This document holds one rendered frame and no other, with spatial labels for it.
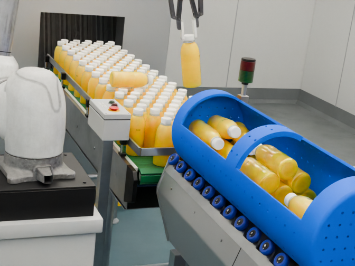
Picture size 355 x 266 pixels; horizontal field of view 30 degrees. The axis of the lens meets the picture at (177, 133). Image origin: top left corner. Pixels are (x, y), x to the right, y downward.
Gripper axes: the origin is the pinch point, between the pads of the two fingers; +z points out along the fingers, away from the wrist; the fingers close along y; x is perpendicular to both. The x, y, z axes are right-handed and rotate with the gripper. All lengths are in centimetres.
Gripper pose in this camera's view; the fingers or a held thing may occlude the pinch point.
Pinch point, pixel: (188, 29)
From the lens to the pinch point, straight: 229.7
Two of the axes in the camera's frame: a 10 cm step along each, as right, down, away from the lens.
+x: -2.4, -3.2, 9.2
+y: 9.7, -1.6, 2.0
